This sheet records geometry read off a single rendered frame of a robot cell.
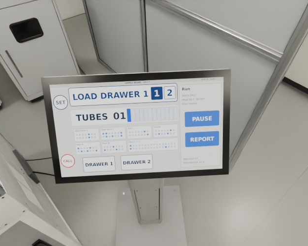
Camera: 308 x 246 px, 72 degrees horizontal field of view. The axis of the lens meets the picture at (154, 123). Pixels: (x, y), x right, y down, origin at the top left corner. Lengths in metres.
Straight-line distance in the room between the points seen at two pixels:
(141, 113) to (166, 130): 0.09
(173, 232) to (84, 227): 0.60
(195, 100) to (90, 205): 1.29
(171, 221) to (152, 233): 0.15
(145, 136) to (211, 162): 0.21
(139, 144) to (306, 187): 1.60
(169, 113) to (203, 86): 0.12
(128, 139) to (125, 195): 1.06
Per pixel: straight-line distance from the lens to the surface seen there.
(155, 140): 0.62
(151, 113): 0.60
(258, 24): 1.10
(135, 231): 1.56
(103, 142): 0.63
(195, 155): 0.65
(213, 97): 0.62
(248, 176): 1.86
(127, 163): 0.64
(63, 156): 0.68
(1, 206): 0.83
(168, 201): 1.61
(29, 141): 2.22
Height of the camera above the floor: 1.56
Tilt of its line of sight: 50 degrees down
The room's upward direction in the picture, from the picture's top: 1 degrees counter-clockwise
